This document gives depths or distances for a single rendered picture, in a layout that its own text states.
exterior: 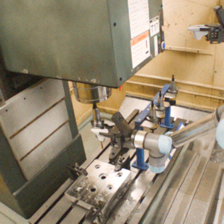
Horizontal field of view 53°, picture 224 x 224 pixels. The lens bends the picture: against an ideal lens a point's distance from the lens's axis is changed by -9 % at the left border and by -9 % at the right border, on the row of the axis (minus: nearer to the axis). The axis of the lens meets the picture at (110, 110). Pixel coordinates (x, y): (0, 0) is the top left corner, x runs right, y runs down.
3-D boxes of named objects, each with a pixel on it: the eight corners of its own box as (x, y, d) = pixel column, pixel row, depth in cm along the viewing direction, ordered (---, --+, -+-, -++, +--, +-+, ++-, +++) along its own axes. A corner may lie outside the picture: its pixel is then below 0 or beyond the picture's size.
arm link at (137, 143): (142, 138, 99) (149, 127, 105) (131, 136, 101) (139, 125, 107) (142, 152, 103) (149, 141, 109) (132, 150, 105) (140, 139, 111)
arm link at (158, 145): (166, 160, 98) (167, 144, 94) (142, 154, 103) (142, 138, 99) (172, 148, 104) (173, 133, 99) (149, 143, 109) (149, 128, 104)
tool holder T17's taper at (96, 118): (95, 117, 114) (93, 104, 111) (104, 118, 112) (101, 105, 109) (90, 122, 111) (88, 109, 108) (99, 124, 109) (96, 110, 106)
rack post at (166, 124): (174, 125, 172) (176, 88, 157) (172, 129, 168) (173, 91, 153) (162, 122, 177) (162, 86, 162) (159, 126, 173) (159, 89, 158)
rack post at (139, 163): (150, 165, 141) (149, 124, 126) (146, 170, 138) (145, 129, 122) (135, 160, 146) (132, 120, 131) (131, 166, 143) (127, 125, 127)
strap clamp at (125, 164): (130, 168, 141) (129, 149, 133) (119, 183, 132) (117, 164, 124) (125, 166, 143) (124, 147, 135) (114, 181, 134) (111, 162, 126)
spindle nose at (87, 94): (84, 86, 114) (80, 62, 108) (117, 88, 108) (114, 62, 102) (68, 103, 101) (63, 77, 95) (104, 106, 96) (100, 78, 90)
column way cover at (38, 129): (75, 140, 171) (60, 71, 144) (29, 183, 137) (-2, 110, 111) (70, 138, 173) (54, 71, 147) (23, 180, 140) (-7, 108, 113)
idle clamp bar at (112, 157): (131, 141, 163) (131, 134, 159) (115, 167, 143) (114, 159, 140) (125, 139, 165) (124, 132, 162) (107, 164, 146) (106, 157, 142)
